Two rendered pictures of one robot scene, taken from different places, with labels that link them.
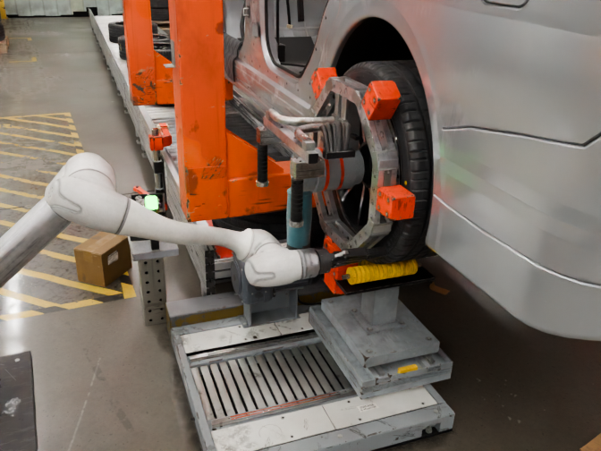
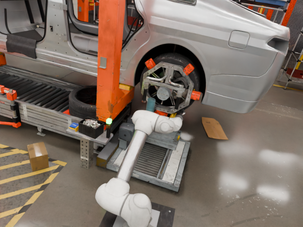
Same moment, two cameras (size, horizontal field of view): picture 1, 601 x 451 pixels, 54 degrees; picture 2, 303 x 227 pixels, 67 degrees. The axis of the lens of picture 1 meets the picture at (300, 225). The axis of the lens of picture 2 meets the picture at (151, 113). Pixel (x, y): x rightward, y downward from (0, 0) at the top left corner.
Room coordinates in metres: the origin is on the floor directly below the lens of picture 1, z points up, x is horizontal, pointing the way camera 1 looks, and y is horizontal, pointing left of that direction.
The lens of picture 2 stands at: (0.68, 1.84, 1.80)
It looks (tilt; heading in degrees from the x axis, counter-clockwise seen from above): 29 degrees down; 303
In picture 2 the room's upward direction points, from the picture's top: 9 degrees clockwise
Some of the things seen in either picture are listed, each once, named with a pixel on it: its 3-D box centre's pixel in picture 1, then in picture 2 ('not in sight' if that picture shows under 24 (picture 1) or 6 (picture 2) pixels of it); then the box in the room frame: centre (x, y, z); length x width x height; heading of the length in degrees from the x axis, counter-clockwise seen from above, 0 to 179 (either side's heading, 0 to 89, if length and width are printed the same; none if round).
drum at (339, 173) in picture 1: (326, 168); (165, 91); (1.82, -0.08, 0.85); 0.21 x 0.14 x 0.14; 111
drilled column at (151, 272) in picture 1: (151, 276); (87, 150); (2.20, 0.63, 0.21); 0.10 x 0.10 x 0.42; 21
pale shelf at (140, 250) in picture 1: (148, 231); (89, 133); (2.17, 0.61, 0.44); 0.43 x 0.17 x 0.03; 21
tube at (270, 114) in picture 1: (302, 106); (157, 74); (1.89, 0.00, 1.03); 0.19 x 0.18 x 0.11; 111
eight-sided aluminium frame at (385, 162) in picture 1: (346, 166); (166, 88); (1.84, -0.14, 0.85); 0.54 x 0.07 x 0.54; 21
